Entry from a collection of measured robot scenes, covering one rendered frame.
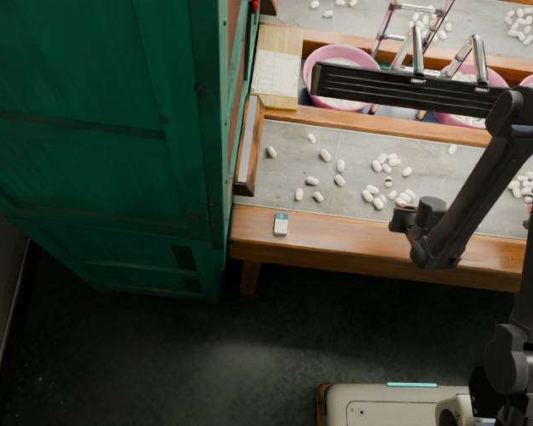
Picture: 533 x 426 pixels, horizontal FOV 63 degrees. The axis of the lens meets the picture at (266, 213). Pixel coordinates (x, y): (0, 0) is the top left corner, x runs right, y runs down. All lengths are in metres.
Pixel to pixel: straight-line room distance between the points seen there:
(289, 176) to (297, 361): 0.89
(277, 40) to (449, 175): 0.71
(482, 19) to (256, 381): 1.64
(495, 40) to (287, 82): 0.82
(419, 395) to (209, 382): 0.80
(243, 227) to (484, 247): 0.68
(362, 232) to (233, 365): 0.89
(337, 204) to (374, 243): 0.16
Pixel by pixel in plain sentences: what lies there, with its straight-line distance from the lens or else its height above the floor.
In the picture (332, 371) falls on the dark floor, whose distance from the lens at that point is 1.93.
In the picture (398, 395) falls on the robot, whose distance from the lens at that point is 1.70.
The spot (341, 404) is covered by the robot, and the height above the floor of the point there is 0.28.
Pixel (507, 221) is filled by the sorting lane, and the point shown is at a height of 0.74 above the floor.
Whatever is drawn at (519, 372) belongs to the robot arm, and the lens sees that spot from 0.72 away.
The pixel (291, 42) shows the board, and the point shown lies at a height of 0.78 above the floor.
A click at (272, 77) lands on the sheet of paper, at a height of 0.78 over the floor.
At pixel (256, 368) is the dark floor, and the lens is 1.88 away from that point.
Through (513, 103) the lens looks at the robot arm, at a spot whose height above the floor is 1.39.
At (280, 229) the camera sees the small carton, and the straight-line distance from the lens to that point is 1.17.
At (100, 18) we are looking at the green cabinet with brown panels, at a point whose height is 1.51.
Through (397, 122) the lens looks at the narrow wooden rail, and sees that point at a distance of 1.45.
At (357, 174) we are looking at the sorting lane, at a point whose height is 0.74.
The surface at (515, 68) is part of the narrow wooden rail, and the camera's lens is 1.80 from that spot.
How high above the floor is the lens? 1.87
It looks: 67 degrees down
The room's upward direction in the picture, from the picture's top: 12 degrees clockwise
